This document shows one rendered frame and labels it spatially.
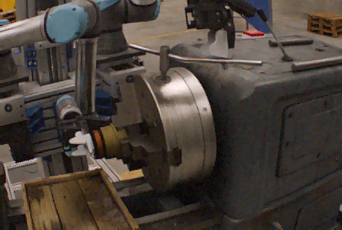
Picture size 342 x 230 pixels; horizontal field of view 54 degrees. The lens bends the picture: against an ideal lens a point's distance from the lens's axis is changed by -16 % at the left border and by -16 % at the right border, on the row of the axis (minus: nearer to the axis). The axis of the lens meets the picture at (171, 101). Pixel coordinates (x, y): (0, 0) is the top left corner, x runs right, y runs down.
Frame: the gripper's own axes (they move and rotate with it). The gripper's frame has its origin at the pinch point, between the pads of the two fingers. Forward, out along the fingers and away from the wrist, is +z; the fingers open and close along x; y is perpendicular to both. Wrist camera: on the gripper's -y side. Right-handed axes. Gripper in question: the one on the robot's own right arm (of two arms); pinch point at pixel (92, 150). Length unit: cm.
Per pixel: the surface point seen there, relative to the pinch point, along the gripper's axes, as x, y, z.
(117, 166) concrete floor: -108, -43, -171
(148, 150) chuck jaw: 2.1, -11.7, 9.0
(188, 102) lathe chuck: 11.0, -22.6, 7.3
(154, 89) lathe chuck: 14.0, -16.1, 2.9
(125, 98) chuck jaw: 9.2, -11.7, -7.2
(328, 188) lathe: -28, -73, 16
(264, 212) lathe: -23, -42, 18
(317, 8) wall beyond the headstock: -82, -844, -764
